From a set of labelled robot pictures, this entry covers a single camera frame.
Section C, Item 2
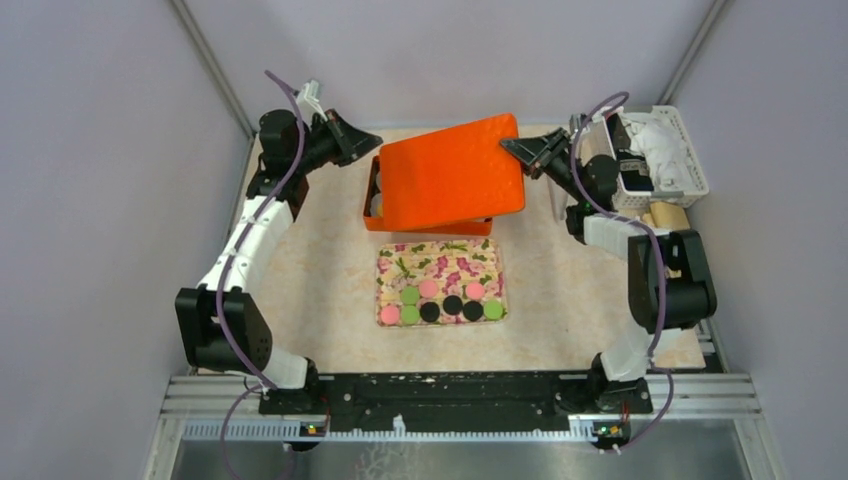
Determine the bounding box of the orange cookie box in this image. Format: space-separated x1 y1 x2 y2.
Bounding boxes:
362 155 495 236

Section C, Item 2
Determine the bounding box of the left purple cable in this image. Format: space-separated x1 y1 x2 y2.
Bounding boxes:
215 69 309 480

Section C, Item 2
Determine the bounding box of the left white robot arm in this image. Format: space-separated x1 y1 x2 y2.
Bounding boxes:
175 79 383 414

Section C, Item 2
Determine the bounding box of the pink cookie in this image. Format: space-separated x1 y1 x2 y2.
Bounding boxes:
418 279 440 299
378 305 401 326
464 282 486 301

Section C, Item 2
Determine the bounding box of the tan paper bag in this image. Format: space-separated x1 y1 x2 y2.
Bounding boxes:
640 202 691 231

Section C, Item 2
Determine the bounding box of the green cookie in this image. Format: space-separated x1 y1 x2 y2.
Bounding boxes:
400 305 421 326
483 299 505 321
400 286 421 306

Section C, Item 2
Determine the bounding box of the green cookie bottom right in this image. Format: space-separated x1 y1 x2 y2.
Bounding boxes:
483 299 505 321

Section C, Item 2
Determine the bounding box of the black cookie middle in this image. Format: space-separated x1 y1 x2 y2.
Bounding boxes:
442 295 464 316

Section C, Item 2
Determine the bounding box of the black cookie left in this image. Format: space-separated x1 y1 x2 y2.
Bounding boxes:
419 302 441 324

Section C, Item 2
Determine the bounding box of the pink cookie bottom left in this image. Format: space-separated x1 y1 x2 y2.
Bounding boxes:
378 305 401 326

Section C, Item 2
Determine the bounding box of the white cloth in basket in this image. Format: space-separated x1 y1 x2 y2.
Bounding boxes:
622 112 695 192

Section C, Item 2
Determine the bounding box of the floral tray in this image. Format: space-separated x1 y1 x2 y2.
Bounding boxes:
374 238 510 329

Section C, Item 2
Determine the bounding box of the pink cookie middle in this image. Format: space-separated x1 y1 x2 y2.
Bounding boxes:
418 279 440 299

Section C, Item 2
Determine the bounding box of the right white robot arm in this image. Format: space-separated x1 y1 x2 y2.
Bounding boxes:
500 122 717 412

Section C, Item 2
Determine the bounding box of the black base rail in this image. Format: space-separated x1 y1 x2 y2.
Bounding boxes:
258 371 654 433

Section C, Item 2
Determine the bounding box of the orange box lid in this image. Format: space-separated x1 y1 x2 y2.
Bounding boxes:
376 113 526 232

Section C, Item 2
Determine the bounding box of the black cookie right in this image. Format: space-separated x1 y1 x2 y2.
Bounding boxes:
462 301 484 322

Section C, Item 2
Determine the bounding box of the pink cookie right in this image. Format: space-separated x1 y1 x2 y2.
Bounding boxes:
464 282 486 301

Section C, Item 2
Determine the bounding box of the white paper cup four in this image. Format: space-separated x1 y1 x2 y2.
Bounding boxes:
369 193 383 218

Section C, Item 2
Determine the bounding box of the black item in basket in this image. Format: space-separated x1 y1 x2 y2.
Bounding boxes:
605 114 654 192

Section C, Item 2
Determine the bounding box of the black cookie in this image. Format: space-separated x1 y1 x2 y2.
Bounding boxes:
419 302 441 324
442 295 464 316
462 301 484 322

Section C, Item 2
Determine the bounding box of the green cookie middle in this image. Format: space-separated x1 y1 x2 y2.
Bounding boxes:
400 286 421 306

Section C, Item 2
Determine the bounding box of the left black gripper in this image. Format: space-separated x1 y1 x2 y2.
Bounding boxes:
291 107 381 174

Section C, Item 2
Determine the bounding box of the green cookie bottom left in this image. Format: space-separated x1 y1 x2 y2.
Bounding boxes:
400 305 421 326

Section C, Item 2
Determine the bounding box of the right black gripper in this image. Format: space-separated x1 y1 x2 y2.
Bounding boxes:
500 128 588 203

